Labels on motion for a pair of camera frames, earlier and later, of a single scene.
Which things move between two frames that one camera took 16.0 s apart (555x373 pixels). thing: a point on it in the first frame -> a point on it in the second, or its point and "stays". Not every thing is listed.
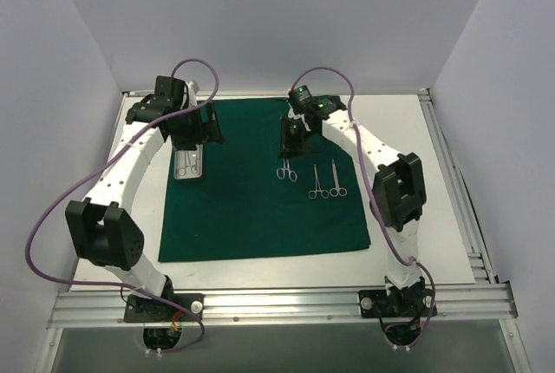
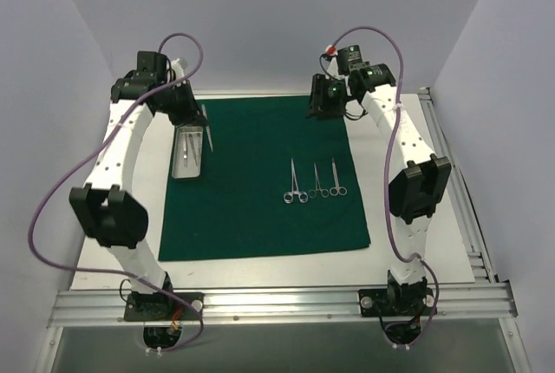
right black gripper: (293, 140) -> (325, 113)
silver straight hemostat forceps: (312, 194) stays
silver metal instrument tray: (188, 164) stays
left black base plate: (146, 310) stays
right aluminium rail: (481, 271) stays
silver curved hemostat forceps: (281, 172) -> (303, 195)
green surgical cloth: (251, 202) stays
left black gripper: (209, 123) -> (189, 114)
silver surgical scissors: (335, 192) stays
